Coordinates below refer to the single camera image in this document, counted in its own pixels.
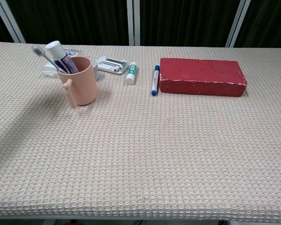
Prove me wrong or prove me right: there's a white-capped toothpaste tube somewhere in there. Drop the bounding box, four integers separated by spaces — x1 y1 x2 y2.
45 40 80 75

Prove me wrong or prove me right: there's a grey toothbrush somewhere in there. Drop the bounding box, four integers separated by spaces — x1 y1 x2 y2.
31 45 67 74

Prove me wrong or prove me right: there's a pink ribbed cup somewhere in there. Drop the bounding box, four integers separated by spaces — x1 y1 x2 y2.
57 56 99 109

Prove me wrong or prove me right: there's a beige woven tablecloth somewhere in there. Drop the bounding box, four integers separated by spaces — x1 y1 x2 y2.
0 41 281 223

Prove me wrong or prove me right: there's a blue white marker pen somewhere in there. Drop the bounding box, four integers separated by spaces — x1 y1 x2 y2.
151 65 161 97

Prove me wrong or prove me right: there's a green white glue stick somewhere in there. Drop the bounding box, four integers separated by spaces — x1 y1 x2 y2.
125 61 138 85

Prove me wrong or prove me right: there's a razor in blister pack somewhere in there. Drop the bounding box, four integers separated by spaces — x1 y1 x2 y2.
96 55 129 75

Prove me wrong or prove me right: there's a red brick block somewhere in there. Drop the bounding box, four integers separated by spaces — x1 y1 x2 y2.
159 58 248 98

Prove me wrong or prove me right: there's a printed clear plastic packet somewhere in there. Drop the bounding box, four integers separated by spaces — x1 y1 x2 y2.
38 48 86 77

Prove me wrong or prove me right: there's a dark pleated curtain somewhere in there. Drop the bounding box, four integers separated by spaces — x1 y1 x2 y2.
0 0 281 48

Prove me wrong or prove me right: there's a white frame post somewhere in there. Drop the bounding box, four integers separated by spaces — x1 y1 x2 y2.
0 0 27 44
225 0 252 48
126 0 141 46

